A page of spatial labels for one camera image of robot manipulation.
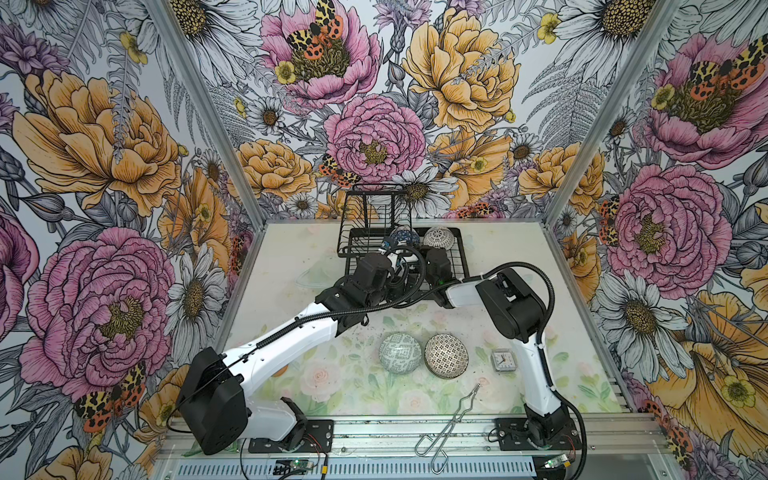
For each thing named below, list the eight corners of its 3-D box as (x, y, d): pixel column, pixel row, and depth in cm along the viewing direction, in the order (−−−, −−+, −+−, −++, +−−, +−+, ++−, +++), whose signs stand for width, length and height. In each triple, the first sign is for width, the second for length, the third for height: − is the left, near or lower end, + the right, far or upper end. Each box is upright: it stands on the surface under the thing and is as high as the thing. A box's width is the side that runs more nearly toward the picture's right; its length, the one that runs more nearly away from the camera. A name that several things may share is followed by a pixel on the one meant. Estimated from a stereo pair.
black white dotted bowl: (425, 379, 85) (427, 370, 80) (422, 343, 92) (424, 333, 87) (466, 379, 85) (471, 371, 80) (461, 343, 92) (465, 333, 87)
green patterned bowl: (379, 374, 86) (379, 368, 82) (380, 339, 92) (380, 332, 89) (421, 374, 86) (422, 368, 82) (419, 339, 92) (420, 332, 89)
